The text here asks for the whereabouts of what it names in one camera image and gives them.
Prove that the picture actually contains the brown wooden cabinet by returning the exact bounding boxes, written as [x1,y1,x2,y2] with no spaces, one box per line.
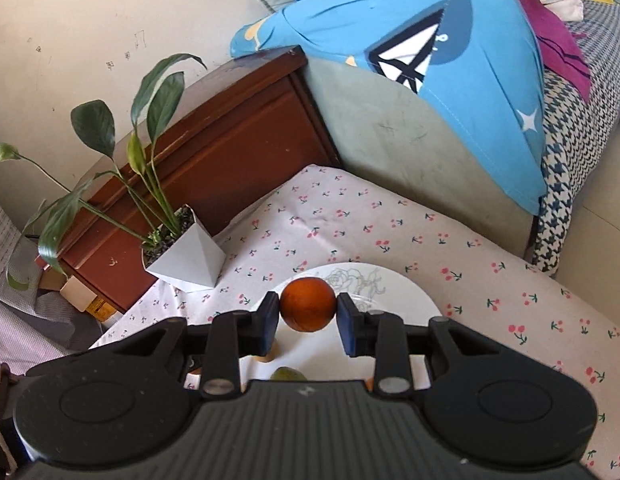
[37,45,343,313]

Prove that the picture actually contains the checked cloth curtain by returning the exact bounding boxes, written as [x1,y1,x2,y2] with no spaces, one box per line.
[0,195,103,376]

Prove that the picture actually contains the orange mandarin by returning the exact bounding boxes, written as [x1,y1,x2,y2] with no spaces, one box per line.
[280,277,338,333]

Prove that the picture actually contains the magenta cloth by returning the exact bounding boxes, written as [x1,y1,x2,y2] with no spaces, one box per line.
[375,0,591,101]

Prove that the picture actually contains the open cardboard box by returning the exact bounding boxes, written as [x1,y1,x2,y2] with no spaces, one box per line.
[60,276,123,322]

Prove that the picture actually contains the grey-green cushion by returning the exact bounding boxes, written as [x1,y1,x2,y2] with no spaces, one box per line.
[242,0,541,261]

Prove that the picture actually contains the white patterned plate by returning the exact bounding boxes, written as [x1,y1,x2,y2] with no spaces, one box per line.
[190,262,443,391]

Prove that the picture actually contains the white angular plant pot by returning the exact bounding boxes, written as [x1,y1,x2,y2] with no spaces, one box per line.
[142,205,227,293]

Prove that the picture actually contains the houndstooth blanket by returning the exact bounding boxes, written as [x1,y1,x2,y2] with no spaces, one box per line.
[532,0,620,277]

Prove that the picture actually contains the green leafy plant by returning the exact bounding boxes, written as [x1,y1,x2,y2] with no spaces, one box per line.
[0,53,208,291]

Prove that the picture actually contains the pale pink cloth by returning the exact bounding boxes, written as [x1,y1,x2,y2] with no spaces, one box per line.
[536,0,584,22]

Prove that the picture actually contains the blue printed quilt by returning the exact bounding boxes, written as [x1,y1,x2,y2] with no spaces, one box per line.
[230,0,548,213]

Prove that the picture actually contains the green round fruit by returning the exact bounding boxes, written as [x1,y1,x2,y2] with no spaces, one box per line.
[270,366,308,382]

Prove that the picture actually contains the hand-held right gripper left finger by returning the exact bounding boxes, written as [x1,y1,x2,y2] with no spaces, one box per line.
[114,291,281,398]

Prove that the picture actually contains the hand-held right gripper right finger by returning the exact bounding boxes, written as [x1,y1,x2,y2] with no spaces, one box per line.
[337,294,511,395]

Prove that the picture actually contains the cherry print tablecloth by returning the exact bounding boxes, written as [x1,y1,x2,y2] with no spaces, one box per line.
[90,164,620,480]

